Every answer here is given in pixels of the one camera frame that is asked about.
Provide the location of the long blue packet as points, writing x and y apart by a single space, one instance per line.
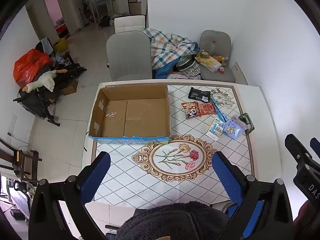
218 111

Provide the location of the small red box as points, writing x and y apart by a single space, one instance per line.
222 70

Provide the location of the white table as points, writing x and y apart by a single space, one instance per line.
262 120

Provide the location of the tape roll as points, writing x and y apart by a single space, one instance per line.
205 55

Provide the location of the white board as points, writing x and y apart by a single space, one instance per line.
238 73

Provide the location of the white and blue tissue pack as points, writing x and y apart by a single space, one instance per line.
215 128

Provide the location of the floral patterned table cover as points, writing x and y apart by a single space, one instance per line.
195 135

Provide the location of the yellow bag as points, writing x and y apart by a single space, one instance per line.
60 45

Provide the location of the black snack packet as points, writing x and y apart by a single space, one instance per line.
198 94

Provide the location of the small brown cardboard box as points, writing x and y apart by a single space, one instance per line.
70 87

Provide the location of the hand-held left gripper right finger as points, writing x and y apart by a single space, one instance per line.
226 177

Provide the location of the lavender cat packet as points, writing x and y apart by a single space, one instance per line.
231 129

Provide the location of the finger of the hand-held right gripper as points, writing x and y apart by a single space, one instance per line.
316 146
295 147

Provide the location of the light blue cloth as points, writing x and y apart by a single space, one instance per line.
46 45

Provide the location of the orange panda snack packet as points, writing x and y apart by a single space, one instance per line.
191 110

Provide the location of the grey ribbed chair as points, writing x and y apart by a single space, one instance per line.
128 55

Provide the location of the grey cushioned chair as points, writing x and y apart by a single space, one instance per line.
217 38

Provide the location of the orange packets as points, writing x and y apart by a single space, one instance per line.
221 58

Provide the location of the red snack packet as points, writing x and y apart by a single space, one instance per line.
206 108

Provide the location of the white padded chair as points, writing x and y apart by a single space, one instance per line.
130 22

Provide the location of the plaid blanket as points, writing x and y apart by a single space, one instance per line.
165 47

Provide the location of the pink cloth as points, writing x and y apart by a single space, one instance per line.
175 76

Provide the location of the yellow snack packet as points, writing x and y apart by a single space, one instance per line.
210 63

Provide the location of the green packet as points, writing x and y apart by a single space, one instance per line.
247 120

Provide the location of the dark fleece garment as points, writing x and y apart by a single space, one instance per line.
172 220

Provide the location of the clear plastic bottle red cap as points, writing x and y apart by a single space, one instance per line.
212 47

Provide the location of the black folded stroller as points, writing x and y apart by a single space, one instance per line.
32 100

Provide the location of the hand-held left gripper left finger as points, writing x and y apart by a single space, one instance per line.
96 172

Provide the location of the black and white striped hat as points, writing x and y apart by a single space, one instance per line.
188 66

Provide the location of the orange plastic bag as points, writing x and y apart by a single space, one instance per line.
27 65

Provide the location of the white goose plush toy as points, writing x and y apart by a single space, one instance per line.
46 81

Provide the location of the dark wooden chair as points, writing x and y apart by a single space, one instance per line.
32 160

